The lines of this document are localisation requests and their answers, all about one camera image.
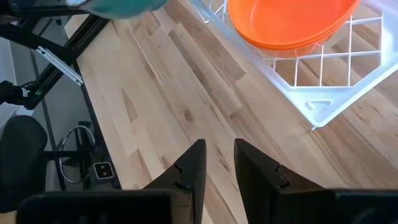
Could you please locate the black device with green light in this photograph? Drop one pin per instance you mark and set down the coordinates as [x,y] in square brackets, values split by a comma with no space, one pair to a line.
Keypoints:
[12,93]

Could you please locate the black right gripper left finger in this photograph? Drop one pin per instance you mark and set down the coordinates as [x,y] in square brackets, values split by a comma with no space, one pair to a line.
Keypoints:
[180,202]

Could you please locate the grey power outlet box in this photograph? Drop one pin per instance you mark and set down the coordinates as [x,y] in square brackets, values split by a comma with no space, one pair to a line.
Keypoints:
[102,170]

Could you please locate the black table frame beam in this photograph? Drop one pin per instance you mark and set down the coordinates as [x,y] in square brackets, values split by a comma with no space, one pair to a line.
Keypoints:
[77,40]

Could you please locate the black office chair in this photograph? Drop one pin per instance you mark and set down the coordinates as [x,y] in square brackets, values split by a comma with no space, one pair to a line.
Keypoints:
[18,155]

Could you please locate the silver metal bracket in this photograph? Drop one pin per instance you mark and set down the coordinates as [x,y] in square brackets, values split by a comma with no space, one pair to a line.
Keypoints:
[60,65]

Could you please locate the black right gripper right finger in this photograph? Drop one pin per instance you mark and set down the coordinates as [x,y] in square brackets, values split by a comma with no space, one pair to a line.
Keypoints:
[295,202]

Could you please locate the teal floral patterned mini bowl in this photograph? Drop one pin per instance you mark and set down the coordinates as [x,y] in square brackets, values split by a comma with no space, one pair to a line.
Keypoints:
[124,7]

